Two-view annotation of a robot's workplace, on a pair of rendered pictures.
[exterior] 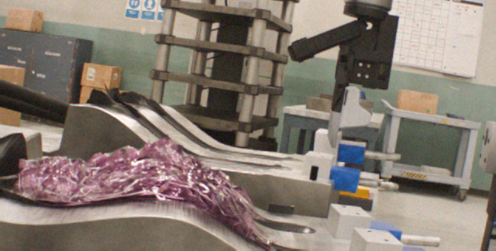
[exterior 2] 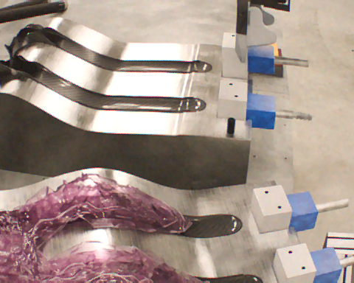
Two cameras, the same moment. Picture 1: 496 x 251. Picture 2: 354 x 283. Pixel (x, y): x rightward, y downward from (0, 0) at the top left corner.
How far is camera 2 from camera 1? 0.35 m
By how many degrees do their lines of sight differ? 31
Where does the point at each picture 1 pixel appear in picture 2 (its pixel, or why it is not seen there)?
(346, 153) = (257, 64)
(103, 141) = (15, 119)
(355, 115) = (261, 34)
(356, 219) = (279, 216)
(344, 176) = (261, 115)
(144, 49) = not seen: outside the picture
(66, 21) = not seen: outside the picture
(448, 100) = not seen: outside the picture
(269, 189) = (186, 147)
